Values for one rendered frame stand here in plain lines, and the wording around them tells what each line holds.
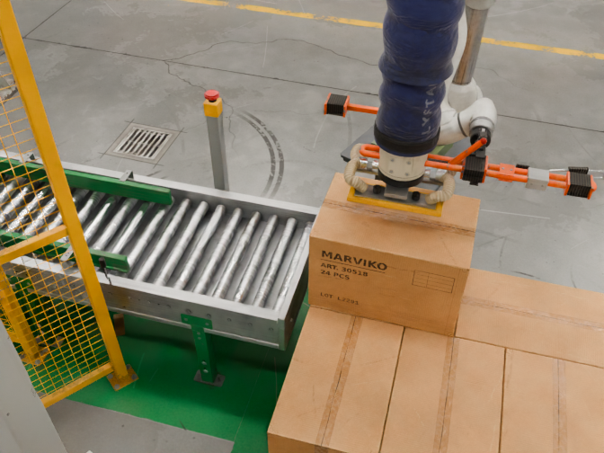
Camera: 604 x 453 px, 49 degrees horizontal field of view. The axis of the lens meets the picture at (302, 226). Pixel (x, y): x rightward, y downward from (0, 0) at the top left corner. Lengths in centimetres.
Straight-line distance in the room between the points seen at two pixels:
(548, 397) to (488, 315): 41
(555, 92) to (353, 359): 332
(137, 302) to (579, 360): 181
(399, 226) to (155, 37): 381
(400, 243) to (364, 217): 19
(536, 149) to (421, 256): 242
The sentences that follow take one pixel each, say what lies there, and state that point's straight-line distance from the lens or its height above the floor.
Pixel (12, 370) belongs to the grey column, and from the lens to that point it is 233.
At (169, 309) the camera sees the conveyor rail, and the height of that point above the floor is 50.
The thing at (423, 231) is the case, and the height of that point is 94.
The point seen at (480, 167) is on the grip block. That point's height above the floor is 125.
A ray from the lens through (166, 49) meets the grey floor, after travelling 571.
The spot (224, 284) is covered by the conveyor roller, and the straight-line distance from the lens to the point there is 285.
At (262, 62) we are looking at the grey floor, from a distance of 544.
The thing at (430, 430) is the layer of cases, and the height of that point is 54.
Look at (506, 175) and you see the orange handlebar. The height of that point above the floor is 124.
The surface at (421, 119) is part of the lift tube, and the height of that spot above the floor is 146.
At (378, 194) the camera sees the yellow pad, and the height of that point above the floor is 113.
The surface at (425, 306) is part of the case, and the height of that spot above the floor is 69.
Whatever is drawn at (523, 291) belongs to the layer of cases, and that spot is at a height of 54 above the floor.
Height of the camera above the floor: 267
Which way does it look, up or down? 43 degrees down
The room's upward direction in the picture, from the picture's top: straight up
